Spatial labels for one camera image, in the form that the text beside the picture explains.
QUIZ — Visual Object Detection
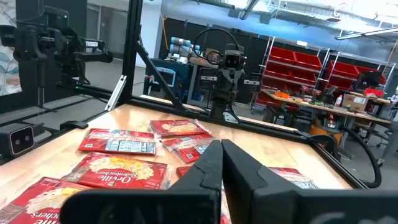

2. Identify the red Orville popcorn bag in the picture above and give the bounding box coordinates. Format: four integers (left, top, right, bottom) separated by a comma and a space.
77, 128, 158, 156
61, 151, 172, 190
176, 165, 318, 190
221, 186, 233, 224
148, 118, 212, 139
161, 133, 218, 165
0, 176, 94, 224

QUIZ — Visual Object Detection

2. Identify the blue cabinet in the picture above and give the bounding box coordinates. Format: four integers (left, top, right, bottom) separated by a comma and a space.
143, 58, 192, 102

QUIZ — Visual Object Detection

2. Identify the black table-level camera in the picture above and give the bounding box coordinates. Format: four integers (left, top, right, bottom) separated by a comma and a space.
0, 123, 35, 159

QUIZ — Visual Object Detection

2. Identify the teach pendant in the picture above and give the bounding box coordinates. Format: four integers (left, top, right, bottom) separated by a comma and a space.
157, 67, 177, 88

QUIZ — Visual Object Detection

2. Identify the black vacuum hose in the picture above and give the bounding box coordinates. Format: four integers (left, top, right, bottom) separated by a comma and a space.
338, 124, 382, 189

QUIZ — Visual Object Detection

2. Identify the small red storage bin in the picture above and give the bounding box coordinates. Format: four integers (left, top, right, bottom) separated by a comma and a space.
363, 88, 385, 98

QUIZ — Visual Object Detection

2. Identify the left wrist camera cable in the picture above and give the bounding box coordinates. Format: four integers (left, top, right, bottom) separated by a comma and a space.
192, 27, 245, 67

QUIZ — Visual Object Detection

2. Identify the wooden workbench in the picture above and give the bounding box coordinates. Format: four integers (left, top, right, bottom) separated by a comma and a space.
260, 88, 393, 147

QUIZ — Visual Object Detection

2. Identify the black monitor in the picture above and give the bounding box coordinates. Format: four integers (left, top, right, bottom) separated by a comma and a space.
355, 70, 384, 91

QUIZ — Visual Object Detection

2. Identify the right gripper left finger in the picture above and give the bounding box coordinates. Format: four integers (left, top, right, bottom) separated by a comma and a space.
58, 139, 223, 224

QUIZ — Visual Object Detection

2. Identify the ceiling light strip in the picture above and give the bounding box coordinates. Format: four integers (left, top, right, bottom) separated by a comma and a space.
334, 26, 398, 41

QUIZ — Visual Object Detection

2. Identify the black table clamp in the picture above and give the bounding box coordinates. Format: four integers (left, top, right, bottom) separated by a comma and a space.
59, 120, 90, 131

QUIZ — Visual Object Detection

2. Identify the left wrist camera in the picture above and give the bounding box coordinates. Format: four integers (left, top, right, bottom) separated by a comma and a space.
222, 51, 243, 70

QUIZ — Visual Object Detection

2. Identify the black arched frame handle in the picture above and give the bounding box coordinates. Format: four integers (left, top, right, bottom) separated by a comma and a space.
294, 129, 343, 162

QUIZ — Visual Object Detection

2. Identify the silver aluminium bracket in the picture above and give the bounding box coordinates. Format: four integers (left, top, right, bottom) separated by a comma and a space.
104, 74, 127, 112

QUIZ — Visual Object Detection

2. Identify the orange shop vacuum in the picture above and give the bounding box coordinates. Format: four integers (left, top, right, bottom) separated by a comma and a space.
308, 113, 344, 147

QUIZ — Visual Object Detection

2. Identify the cardboard box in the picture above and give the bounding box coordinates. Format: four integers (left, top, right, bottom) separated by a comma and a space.
341, 93, 370, 112

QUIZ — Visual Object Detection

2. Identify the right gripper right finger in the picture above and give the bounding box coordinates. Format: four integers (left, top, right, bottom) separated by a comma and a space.
221, 139, 398, 224

